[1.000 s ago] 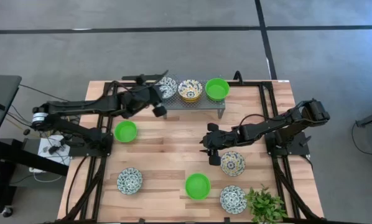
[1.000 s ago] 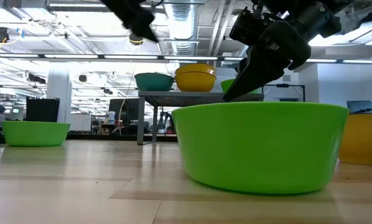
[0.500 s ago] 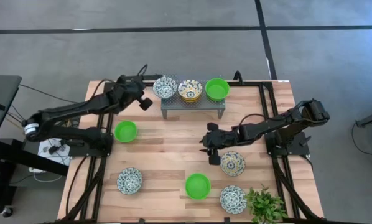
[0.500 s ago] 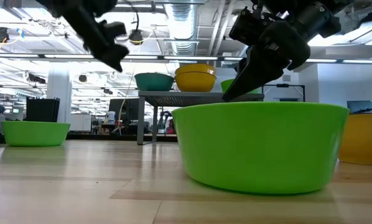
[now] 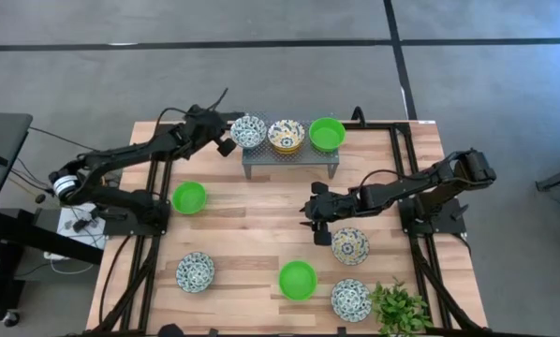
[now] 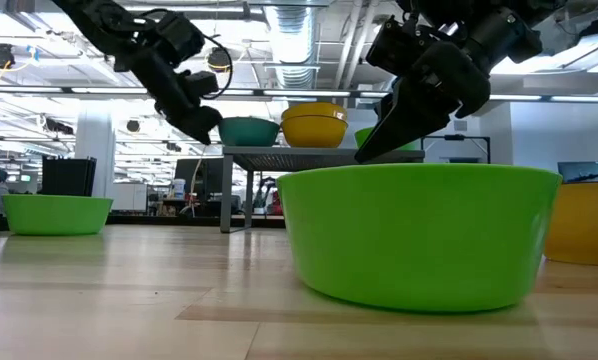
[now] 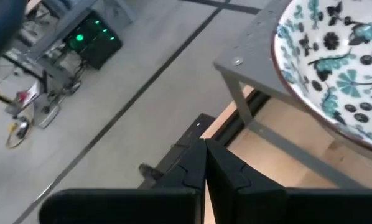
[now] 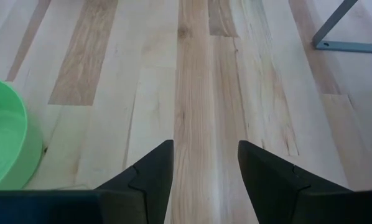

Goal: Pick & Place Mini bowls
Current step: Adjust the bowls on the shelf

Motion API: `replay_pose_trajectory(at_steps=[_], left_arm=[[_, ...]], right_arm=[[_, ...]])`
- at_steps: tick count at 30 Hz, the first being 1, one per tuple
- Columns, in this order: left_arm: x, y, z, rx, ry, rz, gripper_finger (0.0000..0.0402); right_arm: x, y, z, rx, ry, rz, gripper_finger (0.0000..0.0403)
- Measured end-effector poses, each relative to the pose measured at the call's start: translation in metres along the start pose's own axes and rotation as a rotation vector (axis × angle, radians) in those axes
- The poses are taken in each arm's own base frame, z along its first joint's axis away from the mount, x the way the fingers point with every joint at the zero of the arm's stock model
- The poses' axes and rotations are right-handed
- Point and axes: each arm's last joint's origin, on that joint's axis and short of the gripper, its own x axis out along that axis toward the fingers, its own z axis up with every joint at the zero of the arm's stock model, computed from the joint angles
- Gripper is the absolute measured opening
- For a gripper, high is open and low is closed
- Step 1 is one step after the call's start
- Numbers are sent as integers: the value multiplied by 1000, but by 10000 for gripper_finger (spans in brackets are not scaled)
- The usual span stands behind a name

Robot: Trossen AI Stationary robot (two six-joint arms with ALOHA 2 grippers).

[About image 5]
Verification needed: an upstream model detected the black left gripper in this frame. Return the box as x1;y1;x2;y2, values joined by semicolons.
185;104;235;144

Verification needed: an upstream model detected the teal bowl blue pattern inside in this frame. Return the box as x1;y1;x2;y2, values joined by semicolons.
330;278;373;324
229;114;268;150
175;251;216;295

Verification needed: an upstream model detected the white power strip box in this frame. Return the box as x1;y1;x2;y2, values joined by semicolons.
54;202;108;252

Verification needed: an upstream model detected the grey perforated metal rack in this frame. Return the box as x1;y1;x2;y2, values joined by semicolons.
241;110;341;181

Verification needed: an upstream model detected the black aluminium table frame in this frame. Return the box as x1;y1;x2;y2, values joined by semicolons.
81;106;496;337

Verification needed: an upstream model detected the green artificial plant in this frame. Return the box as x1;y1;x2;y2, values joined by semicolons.
368;276;435;337

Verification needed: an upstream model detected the black cable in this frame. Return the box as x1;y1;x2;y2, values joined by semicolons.
28;125;98;154

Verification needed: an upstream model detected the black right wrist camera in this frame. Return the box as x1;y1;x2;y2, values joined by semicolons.
313;227;333;247

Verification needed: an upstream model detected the dark grey floor stand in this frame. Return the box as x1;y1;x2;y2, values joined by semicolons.
535;153;560;210

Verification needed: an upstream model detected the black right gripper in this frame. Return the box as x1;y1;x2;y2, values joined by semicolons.
300;182;361;231

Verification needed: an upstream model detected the green plastic mini bowl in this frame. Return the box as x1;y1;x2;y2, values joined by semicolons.
308;116;347;154
278;259;318;301
170;181;209;216

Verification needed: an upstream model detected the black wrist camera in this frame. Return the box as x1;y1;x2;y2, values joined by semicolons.
215;137;239;158
313;227;333;247

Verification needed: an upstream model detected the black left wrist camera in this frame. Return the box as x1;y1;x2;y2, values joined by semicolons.
215;137;239;158

